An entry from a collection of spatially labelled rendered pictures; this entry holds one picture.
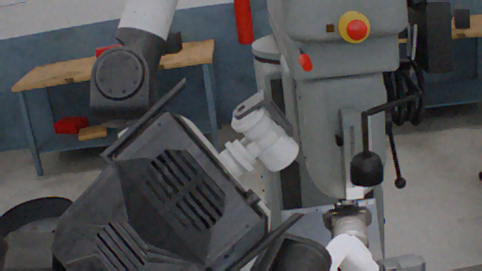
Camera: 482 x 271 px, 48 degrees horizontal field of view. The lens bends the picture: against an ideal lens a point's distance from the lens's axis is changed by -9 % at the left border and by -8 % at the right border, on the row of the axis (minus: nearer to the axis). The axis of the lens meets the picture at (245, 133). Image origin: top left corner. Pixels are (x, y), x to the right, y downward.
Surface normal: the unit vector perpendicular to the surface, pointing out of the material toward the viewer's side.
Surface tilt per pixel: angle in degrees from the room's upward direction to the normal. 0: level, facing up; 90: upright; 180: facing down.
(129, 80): 63
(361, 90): 90
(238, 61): 90
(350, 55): 90
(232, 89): 90
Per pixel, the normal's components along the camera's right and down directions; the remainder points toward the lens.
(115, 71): 0.05, -0.11
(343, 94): 0.03, 0.36
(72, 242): -0.25, 0.11
